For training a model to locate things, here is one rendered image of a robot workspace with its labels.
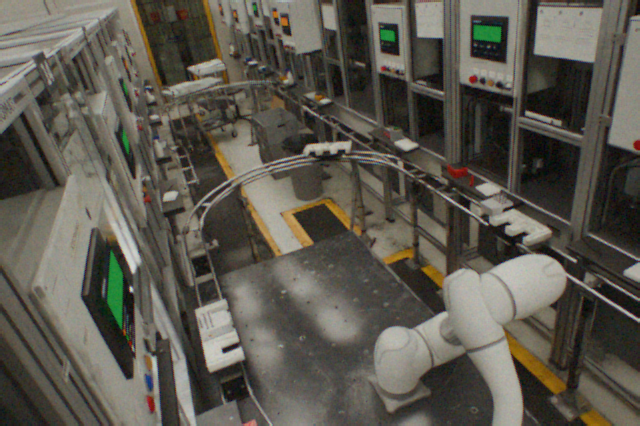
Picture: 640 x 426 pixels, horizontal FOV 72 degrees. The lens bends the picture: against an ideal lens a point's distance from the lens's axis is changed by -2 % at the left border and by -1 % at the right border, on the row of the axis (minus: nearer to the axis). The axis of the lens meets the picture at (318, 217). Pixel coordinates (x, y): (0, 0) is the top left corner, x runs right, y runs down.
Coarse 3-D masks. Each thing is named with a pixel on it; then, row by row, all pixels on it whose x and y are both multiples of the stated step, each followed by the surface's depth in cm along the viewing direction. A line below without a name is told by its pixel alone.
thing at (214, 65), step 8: (200, 64) 785; (208, 64) 766; (216, 64) 723; (224, 64) 731; (192, 72) 748; (200, 72) 725; (208, 72) 722; (216, 96) 823; (200, 104) 793; (208, 104) 742; (216, 104) 773; (224, 104) 765; (232, 104) 762; (200, 112) 815
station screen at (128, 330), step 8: (104, 264) 81; (104, 272) 79; (104, 280) 77; (104, 288) 76; (128, 288) 95; (104, 296) 74; (128, 296) 92; (128, 304) 90; (112, 312) 76; (128, 312) 87; (128, 320) 85; (120, 328) 77; (128, 328) 83; (128, 336) 81; (128, 344) 79
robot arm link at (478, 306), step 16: (464, 272) 107; (448, 288) 107; (464, 288) 104; (480, 288) 104; (496, 288) 104; (448, 304) 107; (464, 304) 103; (480, 304) 103; (496, 304) 103; (512, 304) 103; (464, 320) 103; (480, 320) 102; (496, 320) 102; (464, 336) 103; (480, 336) 101; (496, 336) 101
